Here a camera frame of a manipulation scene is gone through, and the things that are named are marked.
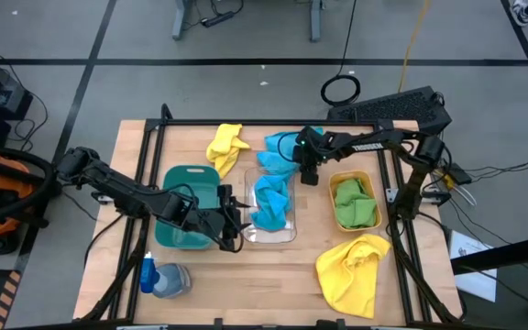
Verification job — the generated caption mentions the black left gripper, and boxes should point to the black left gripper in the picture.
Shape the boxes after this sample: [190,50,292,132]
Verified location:
[217,184,254,252]

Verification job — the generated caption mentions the blue microfiber towel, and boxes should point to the blue microfiber towel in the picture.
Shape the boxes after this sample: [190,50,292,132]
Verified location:
[249,173,293,231]
[256,126,325,178]

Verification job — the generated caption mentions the yellow microfiber towel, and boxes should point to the yellow microfiber towel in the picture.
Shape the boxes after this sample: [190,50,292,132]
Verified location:
[314,233,392,320]
[205,122,251,180]

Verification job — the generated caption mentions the green microfiber towel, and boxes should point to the green microfiber towel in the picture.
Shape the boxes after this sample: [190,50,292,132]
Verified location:
[334,177,380,229]

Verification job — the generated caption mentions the yellow plastic basket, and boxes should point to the yellow plastic basket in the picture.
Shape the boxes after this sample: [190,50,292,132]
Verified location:
[328,170,383,233]

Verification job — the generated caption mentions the teal plastic basket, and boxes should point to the teal plastic basket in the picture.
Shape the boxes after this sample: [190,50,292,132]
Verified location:
[154,164,222,251]

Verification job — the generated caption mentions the blue spray bottle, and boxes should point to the blue spray bottle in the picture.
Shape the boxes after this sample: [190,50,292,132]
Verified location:
[138,251,193,300]

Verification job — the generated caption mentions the grey workbench leg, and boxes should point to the grey workbench leg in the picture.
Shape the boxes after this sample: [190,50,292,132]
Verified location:
[308,0,325,43]
[171,0,191,41]

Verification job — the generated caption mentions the small black adapter box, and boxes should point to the small black adapter box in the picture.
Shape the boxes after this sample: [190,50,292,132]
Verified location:
[445,162,472,185]

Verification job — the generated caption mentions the black power strip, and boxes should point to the black power strip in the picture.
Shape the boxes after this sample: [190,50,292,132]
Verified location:
[201,10,237,28]

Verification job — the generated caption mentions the white paper sheet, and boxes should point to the white paper sheet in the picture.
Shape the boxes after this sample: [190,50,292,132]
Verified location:
[448,230,499,303]

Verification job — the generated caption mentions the black beam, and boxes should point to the black beam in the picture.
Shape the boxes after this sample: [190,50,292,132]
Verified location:
[450,232,528,276]

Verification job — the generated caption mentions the orange black vacuum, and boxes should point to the orange black vacuum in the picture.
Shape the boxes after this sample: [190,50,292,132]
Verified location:
[0,144,59,256]

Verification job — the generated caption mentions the person's shoe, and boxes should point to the person's shoe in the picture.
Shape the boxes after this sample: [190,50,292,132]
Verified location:
[510,0,528,28]

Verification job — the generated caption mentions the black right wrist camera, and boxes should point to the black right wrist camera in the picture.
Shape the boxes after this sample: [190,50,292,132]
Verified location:
[299,163,320,187]

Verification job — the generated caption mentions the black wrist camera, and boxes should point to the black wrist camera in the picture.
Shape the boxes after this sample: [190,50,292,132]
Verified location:
[194,208,226,239]
[299,163,320,187]

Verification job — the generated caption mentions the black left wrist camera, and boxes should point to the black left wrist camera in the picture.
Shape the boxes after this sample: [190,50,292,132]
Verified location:
[194,208,226,239]

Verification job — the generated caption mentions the black aluminium table frame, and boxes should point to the black aluminium table frame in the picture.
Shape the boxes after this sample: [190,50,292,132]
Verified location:
[80,103,465,330]

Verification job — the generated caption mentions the black coiled cable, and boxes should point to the black coiled cable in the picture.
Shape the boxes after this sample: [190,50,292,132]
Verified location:
[320,0,362,107]

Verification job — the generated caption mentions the yellow cable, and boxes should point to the yellow cable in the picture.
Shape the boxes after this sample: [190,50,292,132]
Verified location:
[397,0,432,94]

